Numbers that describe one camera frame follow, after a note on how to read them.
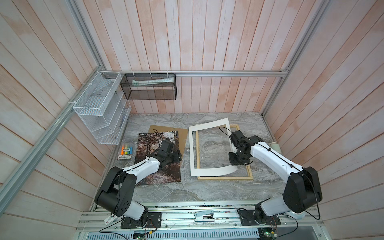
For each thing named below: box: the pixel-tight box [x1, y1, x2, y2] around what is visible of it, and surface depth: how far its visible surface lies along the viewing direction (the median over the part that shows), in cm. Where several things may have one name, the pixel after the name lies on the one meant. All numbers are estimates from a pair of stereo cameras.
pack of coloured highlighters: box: [117, 143, 133, 160], surface depth 100 cm
